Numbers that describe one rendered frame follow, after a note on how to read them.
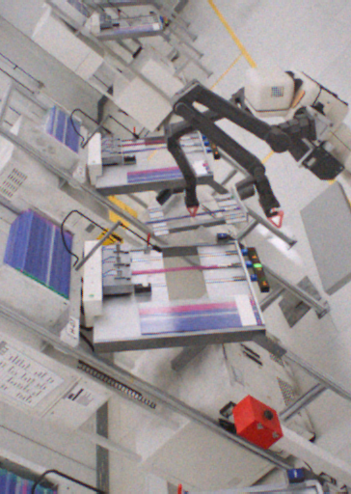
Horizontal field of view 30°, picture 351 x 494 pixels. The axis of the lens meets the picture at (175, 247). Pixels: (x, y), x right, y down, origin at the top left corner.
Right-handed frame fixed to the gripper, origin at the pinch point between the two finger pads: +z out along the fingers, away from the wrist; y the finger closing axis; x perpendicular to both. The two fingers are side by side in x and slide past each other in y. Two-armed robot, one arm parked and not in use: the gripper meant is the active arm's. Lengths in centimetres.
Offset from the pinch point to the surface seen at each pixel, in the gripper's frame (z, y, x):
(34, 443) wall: 150, -11, -115
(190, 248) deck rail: 7.2, 20.8, -5.6
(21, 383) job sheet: 21, 85, -89
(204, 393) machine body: 50, 79, -13
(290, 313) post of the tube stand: 73, 1, 52
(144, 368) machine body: 74, 26, -38
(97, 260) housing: -4, 36, -51
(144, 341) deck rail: 8, 87, -36
